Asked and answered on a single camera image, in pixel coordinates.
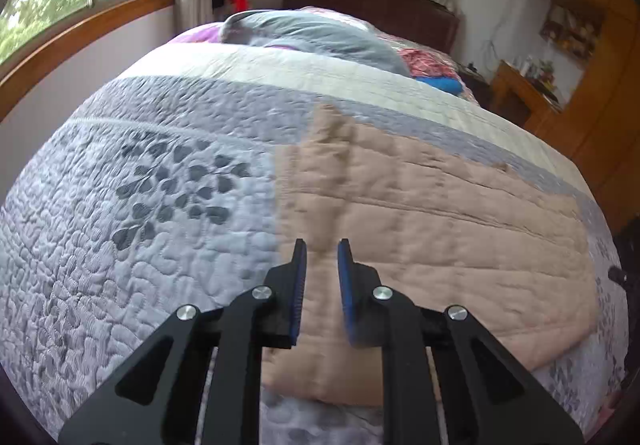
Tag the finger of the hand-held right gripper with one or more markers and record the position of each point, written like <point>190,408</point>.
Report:
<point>617,275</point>

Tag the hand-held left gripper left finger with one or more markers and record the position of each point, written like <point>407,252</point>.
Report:
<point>299,285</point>

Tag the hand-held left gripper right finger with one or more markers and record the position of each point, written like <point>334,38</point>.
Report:
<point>345,290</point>

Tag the beige quilted coat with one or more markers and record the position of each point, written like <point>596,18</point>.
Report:
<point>450,235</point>

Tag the grey floral quilted bedspread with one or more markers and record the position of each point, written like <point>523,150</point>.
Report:
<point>150,235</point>

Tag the wooden wardrobe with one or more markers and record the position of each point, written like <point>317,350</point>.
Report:
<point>600,115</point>

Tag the wooden desk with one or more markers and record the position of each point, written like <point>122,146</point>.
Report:
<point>520,92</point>

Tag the small green plant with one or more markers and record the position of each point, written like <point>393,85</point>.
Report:
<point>547,70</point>

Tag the blue cloth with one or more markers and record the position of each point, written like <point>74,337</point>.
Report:
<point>440,85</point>

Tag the dark wooden nightstand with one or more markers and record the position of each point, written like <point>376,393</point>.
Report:
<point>475,90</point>

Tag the red patterned cloth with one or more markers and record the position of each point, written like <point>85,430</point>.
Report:
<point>430,65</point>

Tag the grey pillow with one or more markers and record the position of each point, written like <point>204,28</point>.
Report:
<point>310,35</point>

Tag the dark wooden headboard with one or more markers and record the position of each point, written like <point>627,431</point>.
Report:
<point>370,0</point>

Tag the wooden wall shelf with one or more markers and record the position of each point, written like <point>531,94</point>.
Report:
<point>570,35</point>

